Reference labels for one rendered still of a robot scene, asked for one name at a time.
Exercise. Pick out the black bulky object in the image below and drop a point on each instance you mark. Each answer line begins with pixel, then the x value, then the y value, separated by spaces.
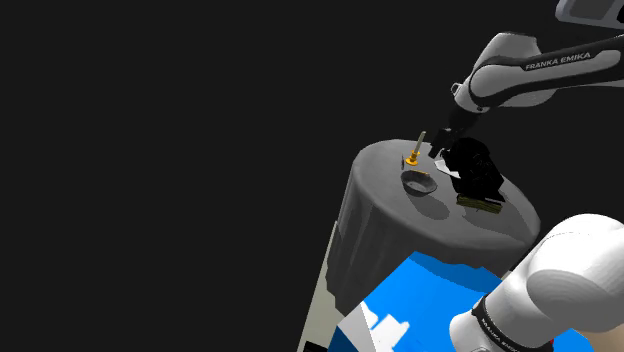
pixel 475 168

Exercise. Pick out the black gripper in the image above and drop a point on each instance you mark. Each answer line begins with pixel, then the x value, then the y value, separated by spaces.
pixel 457 123

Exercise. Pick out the dark grey bowl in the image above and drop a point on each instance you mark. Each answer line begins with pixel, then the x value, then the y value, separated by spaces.
pixel 418 182

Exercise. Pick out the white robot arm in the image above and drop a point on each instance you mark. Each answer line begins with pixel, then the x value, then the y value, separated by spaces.
pixel 516 80

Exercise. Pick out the white paper sheet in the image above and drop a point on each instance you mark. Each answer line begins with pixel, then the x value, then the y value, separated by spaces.
pixel 441 167

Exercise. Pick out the round grey clothed table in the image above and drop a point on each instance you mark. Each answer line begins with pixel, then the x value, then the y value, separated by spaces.
pixel 390 224

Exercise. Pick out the yellow candle holder with candle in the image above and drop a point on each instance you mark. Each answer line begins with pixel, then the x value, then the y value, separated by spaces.
pixel 414 157

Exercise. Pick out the olive green flat book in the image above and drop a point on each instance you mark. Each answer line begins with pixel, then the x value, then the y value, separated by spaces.
pixel 480 204

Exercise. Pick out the blue and white robot stand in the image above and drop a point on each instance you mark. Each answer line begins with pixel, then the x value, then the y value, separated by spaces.
pixel 429 297

